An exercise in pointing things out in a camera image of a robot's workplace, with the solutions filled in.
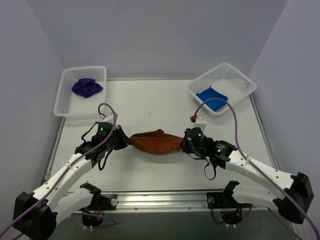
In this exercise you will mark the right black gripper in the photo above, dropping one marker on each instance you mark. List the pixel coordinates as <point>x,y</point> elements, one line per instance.
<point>186,144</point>

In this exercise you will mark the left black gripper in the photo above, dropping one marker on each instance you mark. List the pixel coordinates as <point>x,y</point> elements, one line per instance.
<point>122,138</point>

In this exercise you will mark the brown towel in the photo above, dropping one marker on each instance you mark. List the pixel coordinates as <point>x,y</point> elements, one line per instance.
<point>156,142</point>

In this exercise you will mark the bright blue towel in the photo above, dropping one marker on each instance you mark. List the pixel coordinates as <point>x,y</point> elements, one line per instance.
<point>218,100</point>

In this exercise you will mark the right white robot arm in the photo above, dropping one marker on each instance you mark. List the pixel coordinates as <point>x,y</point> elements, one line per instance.
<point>293,192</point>

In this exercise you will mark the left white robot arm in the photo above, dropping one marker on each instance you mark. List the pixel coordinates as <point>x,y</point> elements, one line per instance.
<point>37,214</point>

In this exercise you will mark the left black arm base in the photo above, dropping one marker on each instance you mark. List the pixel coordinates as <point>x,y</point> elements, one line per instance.
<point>93,205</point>

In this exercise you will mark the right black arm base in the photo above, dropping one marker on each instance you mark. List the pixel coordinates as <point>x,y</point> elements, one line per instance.
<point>225,200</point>

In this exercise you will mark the left white plastic basket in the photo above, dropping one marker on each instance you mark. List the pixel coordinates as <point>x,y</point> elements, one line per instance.
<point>75,107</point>

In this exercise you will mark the white plastic basket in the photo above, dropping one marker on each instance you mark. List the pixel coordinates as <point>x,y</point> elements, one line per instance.
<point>75,107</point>
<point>226,80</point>

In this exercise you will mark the purple towel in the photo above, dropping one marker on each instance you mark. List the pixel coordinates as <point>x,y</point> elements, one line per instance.
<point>86,87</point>

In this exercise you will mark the right white plastic basket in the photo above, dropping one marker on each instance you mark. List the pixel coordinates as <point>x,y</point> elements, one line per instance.
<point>226,80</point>

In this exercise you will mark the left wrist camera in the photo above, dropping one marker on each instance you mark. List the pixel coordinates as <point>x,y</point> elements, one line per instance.
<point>108,118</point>

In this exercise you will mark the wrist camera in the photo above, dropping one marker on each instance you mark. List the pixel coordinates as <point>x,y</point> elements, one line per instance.
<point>198,122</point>
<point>108,118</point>

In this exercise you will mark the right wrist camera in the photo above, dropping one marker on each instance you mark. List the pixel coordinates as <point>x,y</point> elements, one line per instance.
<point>198,122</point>

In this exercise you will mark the aluminium front rail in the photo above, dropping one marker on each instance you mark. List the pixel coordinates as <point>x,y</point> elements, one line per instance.
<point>242,194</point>

